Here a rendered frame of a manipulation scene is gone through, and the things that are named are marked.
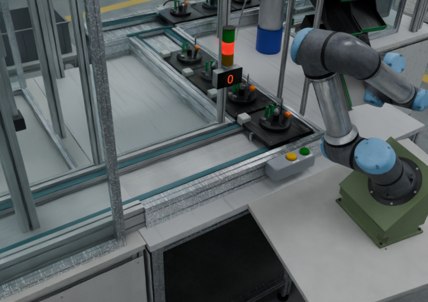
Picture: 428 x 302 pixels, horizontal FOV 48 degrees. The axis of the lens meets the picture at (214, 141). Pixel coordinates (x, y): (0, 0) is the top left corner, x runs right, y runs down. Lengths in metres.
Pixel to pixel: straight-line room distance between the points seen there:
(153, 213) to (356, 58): 0.87
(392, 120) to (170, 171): 1.17
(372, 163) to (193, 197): 0.65
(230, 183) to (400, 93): 0.71
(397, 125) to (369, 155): 0.88
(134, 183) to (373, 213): 0.89
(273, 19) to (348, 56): 1.55
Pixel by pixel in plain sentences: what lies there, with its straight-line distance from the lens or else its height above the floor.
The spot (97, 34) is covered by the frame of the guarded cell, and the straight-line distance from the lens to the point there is 1.28.
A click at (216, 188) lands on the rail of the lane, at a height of 0.92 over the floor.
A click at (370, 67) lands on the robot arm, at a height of 1.53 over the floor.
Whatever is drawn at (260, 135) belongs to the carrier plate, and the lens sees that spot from 2.06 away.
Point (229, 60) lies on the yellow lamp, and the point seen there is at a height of 1.29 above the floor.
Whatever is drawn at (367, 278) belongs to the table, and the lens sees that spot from 1.73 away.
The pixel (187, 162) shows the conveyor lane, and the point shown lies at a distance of 1.98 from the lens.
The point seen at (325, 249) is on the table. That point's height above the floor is 0.86.
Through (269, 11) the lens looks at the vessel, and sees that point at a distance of 2.91.
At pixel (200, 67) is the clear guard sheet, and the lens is 1.94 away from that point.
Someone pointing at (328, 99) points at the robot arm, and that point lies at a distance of 1.57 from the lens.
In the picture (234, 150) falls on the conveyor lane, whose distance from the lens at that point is 2.05.
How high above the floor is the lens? 2.15
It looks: 36 degrees down
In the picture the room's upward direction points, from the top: 2 degrees clockwise
